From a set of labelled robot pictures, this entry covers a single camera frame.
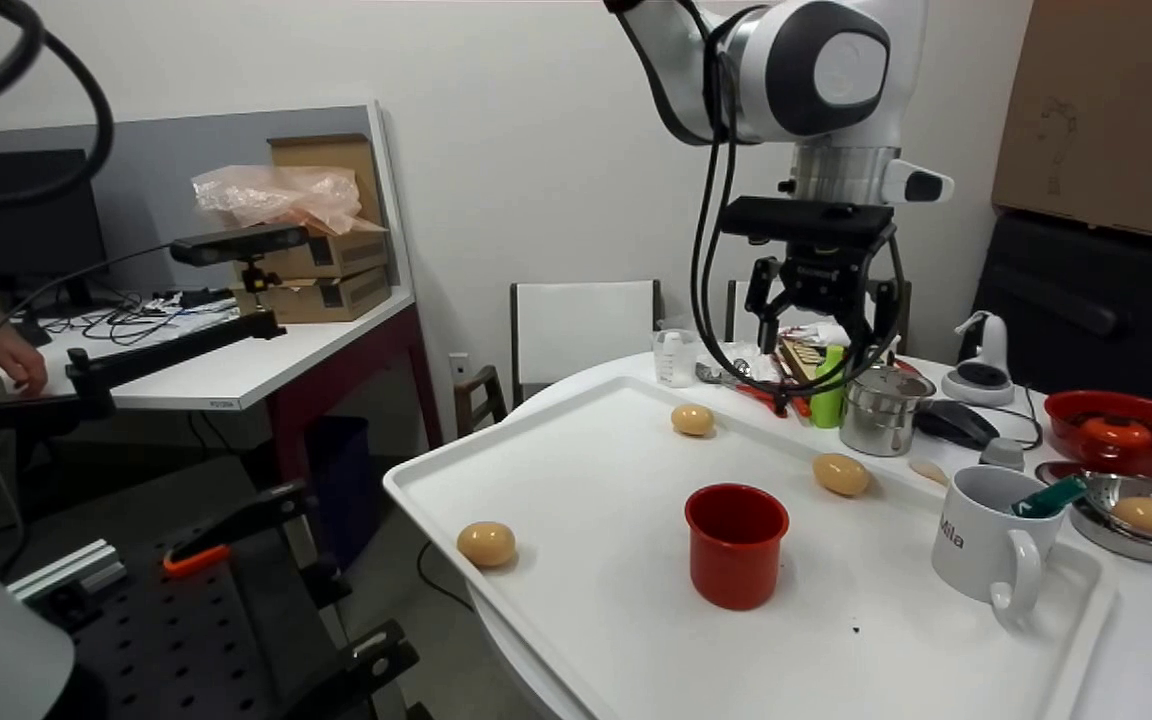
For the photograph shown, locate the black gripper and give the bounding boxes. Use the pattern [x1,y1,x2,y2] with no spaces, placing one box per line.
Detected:
[721,194,905,372]

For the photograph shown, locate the brown egg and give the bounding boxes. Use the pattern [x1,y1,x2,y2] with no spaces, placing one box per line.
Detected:
[454,521,521,573]
[810,451,872,500]

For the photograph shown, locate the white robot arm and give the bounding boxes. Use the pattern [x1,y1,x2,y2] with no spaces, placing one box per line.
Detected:
[605,0,956,223]

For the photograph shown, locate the stainless steel cup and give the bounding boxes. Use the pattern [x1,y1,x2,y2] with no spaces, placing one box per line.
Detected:
[840,367,937,457]

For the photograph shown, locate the clear plastic measuring cup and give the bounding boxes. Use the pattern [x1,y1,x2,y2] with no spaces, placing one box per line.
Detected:
[653,328,700,389]

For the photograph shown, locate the brown egg far corner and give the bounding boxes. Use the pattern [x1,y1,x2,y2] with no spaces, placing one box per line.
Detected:
[672,405,716,440]

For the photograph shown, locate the red metal cup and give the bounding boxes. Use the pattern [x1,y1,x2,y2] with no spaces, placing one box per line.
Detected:
[683,483,793,611]

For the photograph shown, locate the brown egg at tray edge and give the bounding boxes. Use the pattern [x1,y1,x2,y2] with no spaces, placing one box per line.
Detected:
[454,521,521,573]

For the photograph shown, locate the green plastic bottle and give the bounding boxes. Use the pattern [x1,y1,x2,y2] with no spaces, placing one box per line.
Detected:
[808,345,848,426]

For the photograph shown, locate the black computer mouse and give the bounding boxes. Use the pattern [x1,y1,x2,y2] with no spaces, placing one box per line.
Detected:
[912,401,996,446]

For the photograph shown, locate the white plastic tray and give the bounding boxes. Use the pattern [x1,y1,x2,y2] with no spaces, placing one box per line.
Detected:
[383,375,1112,720]

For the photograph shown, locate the white logo mug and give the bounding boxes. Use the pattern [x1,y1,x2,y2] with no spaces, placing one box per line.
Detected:
[931,463,1064,623]

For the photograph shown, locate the red bowl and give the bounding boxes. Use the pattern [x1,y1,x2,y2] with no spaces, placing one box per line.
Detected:
[1045,389,1152,475]

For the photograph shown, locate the metal plate with bread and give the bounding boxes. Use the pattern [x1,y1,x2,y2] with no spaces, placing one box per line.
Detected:
[1037,459,1152,562]

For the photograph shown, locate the large cardboard box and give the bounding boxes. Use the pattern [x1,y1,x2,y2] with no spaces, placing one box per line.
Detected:
[993,0,1152,234]

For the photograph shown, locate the cardboard boxes on desk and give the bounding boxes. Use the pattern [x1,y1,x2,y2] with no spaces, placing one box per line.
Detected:
[241,132,396,324]

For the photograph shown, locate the white side desk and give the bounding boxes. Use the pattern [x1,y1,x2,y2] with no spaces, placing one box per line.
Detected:
[33,285,415,415]

